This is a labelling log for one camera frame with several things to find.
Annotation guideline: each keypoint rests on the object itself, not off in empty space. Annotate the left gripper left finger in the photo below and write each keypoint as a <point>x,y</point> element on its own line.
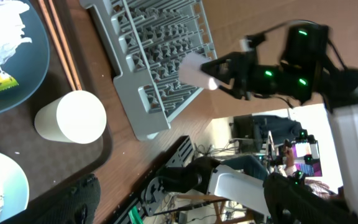
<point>75,204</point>

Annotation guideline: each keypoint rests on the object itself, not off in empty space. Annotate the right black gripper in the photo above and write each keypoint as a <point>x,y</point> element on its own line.
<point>248,74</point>

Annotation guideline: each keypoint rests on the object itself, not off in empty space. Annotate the white cup pink inside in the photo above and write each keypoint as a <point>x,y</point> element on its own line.
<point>190,72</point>

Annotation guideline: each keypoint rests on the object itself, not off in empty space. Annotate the white cup green inside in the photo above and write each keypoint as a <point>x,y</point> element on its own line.
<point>77,117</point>

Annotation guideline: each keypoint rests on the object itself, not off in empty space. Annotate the grey dishwasher rack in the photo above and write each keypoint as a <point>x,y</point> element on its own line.
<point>145,41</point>

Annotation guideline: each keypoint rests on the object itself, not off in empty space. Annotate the background desk with monitors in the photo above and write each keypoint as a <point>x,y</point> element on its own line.
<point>283,130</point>

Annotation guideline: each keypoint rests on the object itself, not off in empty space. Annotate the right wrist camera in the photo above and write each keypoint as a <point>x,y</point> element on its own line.
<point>250,42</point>

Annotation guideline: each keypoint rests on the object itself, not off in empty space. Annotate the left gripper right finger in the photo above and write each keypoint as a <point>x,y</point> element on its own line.
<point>288,202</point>

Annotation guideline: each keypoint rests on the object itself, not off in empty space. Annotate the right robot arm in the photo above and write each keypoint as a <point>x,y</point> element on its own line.
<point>304,69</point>

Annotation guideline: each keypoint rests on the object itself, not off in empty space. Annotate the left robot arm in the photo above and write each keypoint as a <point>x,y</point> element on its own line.
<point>209,176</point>

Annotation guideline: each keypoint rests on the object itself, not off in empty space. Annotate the white tissue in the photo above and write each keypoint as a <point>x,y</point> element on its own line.
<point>11,28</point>

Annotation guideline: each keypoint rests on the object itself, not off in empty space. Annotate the dark blue plate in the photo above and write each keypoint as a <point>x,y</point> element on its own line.
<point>29,65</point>

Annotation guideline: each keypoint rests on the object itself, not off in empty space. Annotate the dark brown serving tray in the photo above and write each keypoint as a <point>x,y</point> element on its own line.
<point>50,166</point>

